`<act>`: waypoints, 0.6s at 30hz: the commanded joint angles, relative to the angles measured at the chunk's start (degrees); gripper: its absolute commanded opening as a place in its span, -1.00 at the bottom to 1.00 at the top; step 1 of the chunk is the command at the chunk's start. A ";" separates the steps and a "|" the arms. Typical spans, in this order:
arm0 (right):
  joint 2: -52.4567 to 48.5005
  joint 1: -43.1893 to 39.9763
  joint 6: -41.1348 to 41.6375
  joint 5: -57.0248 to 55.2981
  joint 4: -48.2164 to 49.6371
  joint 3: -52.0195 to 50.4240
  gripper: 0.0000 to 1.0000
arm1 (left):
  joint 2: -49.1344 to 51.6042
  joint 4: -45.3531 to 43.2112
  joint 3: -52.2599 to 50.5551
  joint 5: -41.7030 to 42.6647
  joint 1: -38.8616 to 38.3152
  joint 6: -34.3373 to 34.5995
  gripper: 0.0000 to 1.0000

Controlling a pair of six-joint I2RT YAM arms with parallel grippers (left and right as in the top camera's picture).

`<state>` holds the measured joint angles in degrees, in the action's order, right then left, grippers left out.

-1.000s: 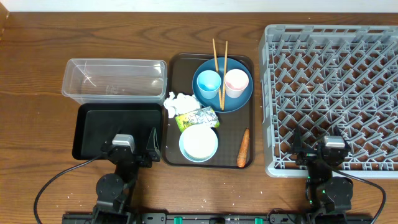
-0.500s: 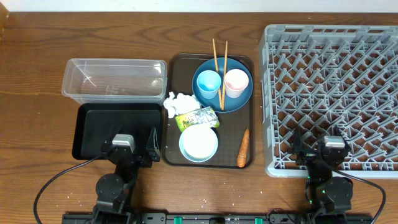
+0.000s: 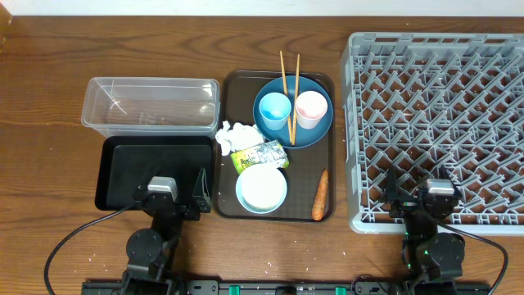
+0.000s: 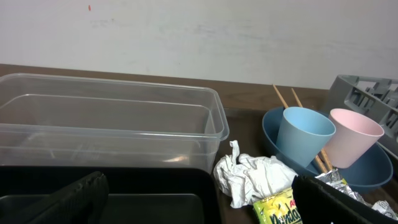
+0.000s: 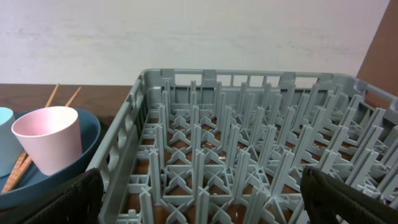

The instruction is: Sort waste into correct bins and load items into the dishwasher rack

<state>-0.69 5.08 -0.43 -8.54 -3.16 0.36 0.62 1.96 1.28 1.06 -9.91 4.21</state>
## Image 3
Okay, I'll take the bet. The light blue rice bowl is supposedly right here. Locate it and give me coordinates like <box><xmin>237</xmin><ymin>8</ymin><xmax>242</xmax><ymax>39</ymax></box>
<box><xmin>235</xmin><ymin>164</ymin><xmax>287</xmax><ymax>214</ymax></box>

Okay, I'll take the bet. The white tissue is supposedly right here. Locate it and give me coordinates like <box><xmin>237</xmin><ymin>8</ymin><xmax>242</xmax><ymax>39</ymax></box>
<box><xmin>215</xmin><ymin>120</ymin><xmax>264</xmax><ymax>156</ymax></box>

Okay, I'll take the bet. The green snack wrapper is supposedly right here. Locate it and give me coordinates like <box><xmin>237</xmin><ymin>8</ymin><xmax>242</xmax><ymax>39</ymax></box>
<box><xmin>231</xmin><ymin>140</ymin><xmax>290</xmax><ymax>175</ymax></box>

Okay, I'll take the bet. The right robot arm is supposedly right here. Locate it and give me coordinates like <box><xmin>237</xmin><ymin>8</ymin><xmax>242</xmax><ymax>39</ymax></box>
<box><xmin>379</xmin><ymin>167</ymin><xmax>465</xmax><ymax>294</ymax></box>

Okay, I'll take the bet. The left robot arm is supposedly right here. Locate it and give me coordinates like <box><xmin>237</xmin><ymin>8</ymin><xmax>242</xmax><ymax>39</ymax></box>
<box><xmin>120</xmin><ymin>168</ymin><xmax>211</xmax><ymax>295</ymax></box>

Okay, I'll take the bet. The grey dishwasher rack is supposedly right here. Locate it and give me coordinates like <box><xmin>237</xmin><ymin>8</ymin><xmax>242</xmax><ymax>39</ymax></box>
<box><xmin>341</xmin><ymin>32</ymin><xmax>523</xmax><ymax>236</ymax></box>

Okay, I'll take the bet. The black plastic tray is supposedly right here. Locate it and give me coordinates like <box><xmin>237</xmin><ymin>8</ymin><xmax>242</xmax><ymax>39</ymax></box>
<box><xmin>94</xmin><ymin>136</ymin><xmax>214</xmax><ymax>211</ymax></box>

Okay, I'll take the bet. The orange carrot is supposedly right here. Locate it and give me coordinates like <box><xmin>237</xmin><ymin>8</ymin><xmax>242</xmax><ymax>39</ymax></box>
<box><xmin>311</xmin><ymin>169</ymin><xmax>329</xmax><ymax>221</ymax></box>

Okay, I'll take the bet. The brown serving tray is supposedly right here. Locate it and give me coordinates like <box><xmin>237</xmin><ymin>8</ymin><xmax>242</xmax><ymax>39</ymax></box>
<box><xmin>213</xmin><ymin>70</ymin><xmax>336</xmax><ymax>222</ymax></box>

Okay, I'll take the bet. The clear plastic bin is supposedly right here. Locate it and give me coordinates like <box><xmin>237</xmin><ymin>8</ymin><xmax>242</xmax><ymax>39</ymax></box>
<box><xmin>81</xmin><ymin>77</ymin><xmax>220</xmax><ymax>138</ymax></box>

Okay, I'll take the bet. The dark blue plate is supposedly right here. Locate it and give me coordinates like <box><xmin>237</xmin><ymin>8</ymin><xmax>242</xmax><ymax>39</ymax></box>
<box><xmin>253</xmin><ymin>76</ymin><xmax>334</xmax><ymax>149</ymax></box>

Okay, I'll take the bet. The light blue cup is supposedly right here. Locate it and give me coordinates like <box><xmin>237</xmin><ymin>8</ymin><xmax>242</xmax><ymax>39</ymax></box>
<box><xmin>259</xmin><ymin>93</ymin><xmax>291</xmax><ymax>130</ymax></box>

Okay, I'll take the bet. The pink cup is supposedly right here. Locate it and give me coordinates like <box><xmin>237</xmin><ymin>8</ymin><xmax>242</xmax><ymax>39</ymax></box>
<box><xmin>296</xmin><ymin>91</ymin><xmax>328</xmax><ymax>129</ymax></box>

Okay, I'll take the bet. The left wooden chopstick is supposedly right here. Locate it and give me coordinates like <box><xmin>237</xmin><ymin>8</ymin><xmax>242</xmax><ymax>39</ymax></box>
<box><xmin>279</xmin><ymin>51</ymin><xmax>292</xmax><ymax>143</ymax></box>

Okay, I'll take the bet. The wooden chopstick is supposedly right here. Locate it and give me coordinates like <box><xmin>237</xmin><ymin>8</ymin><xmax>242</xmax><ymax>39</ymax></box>
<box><xmin>291</xmin><ymin>53</ymin><xmax>300</xmax><ymax>147</ymax></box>
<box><xmin>279</xmin><ymin>51</ymin><xmax>292</xmax><ymax>143</ymax></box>

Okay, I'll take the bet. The right wooden chopstick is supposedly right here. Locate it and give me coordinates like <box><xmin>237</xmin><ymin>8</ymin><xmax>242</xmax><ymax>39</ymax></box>
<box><xmin>291</xmin><ymin>53</ymin><xmax>300</xmax><ymax>147</ymax></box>

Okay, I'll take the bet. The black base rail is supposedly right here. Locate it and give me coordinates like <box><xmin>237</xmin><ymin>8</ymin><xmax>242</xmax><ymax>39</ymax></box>
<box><xmin>80</xmin><ymin>279</ymin><xmax>492</xmax><ymax>295</ymax></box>

